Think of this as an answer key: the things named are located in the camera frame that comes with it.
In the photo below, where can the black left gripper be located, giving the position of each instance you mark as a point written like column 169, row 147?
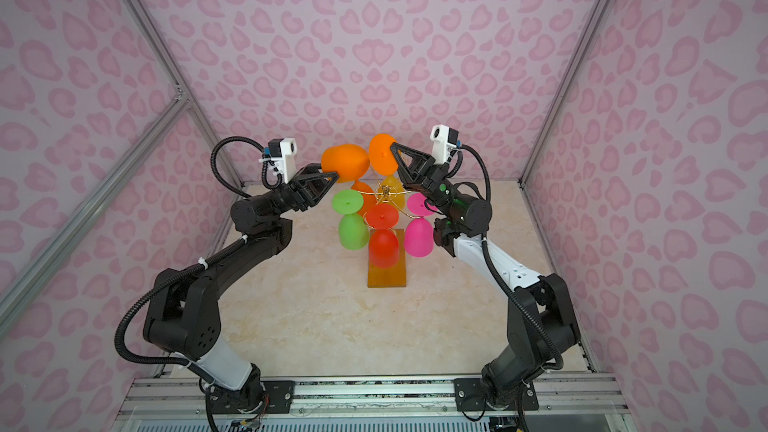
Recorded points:
column 297, row 199

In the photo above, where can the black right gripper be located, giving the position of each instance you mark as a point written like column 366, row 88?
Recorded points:
column 433, row 185

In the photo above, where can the orange wine glass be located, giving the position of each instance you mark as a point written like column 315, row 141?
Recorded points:
column 368, row 195
column 351, row 162

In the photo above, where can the pink wine glass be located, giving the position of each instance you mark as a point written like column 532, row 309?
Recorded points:
column 418, row 239

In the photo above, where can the red wine glass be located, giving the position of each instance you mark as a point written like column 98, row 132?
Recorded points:
column 383, row 243

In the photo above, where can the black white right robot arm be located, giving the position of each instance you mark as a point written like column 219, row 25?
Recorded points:
column 541, row 324

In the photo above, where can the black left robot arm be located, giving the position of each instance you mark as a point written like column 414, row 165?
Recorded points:
column 267, row 233

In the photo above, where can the yellow wine glass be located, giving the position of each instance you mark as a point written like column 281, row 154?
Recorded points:
column 391, row 191

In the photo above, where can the green wine glass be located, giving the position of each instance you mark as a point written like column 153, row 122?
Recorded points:
column 352, row 230

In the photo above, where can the amber wooden rack base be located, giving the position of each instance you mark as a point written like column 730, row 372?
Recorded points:
column 392, row 277

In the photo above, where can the gold wire glass rack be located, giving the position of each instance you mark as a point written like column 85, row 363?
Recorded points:
column 390, row 191

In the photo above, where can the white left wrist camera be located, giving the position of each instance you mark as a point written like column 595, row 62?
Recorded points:
column 278, row 162

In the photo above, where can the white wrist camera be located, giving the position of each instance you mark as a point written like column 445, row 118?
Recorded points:
column 444, row 141
column 278, row 162

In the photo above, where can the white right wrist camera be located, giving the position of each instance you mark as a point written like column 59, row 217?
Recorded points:
column 444, row 141

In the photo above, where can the aluminium diagonal frame bar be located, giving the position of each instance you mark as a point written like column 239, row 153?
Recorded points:
column 40, row 270

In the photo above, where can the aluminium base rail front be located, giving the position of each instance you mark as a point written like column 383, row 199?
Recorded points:
column 562, row 401

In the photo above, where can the aluminium corner frame post right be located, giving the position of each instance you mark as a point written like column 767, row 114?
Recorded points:
column 577, row 58

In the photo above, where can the aluminium corner frame post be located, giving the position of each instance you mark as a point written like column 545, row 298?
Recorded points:
column 577, row 58
column 170, row 66

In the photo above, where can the aluminium corner frame post left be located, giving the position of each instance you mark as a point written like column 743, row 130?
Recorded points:
column 170, row 66

